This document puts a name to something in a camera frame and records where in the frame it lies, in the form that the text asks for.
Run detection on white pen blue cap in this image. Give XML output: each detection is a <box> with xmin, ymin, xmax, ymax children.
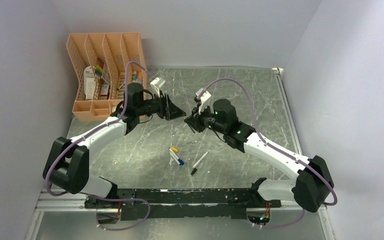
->
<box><xmin>168</xmin><ymin>148</ymin><xmax>185</xmax><ymax>166</ymax></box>

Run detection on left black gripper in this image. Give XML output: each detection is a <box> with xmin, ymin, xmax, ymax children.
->
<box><xmin>136</xmin><ymin>91</ymin><xmax>187</xmax><ymax>121</ymax></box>

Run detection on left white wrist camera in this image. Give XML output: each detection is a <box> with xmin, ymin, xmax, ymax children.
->
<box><xmin>150</xmin><ymin>77</ymin><xmax>167</xmax><ymax>98</ymax></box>

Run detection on silver marker pen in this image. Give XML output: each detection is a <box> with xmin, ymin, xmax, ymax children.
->
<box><xmin>192</xmin><ymin>151</ymin><xmax>209</xmax><ymax>169</ymax></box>

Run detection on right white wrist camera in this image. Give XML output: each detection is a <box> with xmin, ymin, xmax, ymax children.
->
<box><xmin>195</xmin><ymin>88</ymin><xmax>212</xmax><ymax>115</ymax></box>

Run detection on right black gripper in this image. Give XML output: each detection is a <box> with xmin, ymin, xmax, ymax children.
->
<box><xmin>185</xmin><ymin>101</ymin><xmax>227</xmax><ymax>135</ymax></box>

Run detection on orange plastic file organizer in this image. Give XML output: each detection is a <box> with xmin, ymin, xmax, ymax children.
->
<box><xmin>66</xmin><ymin>32</ymin><xmax>150</xmax><ymax>122</ymax></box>

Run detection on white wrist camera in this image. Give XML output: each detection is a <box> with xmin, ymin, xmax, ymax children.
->
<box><xmin>195</xmin><ymin>88</ymin><xmax>212</xmax><ymax>115</ymax></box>
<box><xmin>150</xmin><ymin>77</ymin><xmax>167</xmax><ymax>98</ymax></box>

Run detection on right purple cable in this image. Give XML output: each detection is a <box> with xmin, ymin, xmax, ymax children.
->
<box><xmin>196</xmin><ymin>77</ymin><xmax>339</xmax><ymax>229</ymax></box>

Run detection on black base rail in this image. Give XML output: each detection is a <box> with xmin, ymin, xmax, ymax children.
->
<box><xmin>84</xmin><ymin>188</ymin><xmax>281</xmax><ymax>221</ymax></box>

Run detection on white paper box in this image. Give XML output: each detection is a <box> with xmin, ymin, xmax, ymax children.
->
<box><xmin>83</xmin><ymin>66</ymin><xmax>96</xmax><ymax>100</ymax></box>

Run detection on green glue stick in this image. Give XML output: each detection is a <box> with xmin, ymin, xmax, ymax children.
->
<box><xmin>131</xmin><ymin>71</ymin><xmax>138</xmax><ymax>83</ymax></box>

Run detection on aluminium frame rail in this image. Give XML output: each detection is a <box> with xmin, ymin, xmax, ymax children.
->
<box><xmin>34</xmin><ymin>188</ymin><xmax>327</xmax><ymax>213</ymax></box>

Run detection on small red box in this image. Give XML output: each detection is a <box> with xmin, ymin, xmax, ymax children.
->
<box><xmin>99</xmin><ymin>84</ymin><xmax>110</xmax><ymax>100</ymax></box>

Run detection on coloured marker set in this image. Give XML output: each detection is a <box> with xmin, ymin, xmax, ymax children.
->
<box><xmin>94</xmin><ymin>58</ymin><xmax>105</xmax><ymax>78</ymax></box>

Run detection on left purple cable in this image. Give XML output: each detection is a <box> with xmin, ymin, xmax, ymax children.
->
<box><xmin>44</xmin><ymin>60</ymin><xmax>160</xmax><ymax>232</ymax></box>

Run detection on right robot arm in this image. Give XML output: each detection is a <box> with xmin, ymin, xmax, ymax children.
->
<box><xmin>184</xmin><ymin>97</ymin><xmax>334</xmax><ymax>213</ymax></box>

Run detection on purple cable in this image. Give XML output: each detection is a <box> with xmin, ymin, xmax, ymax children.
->
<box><xmin>44</xmin><ymin>60</ymin><xmax>160</xmax><ymax>232</ymax></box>
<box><xmin>196</xmin><ymin>77</ymin><xmax>339</xmax><ymax>229</ymax></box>

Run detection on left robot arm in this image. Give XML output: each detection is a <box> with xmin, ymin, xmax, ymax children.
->
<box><xmin>42</xmin><ymin>83</ymin><xmax>186</xmax><ymax>208</ymax></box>

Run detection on orange glue stick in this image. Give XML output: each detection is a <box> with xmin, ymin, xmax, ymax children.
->
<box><xmin>136</xmin><ymin>71</ymin><xmax>143</xmax><ymax>85</ymax></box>

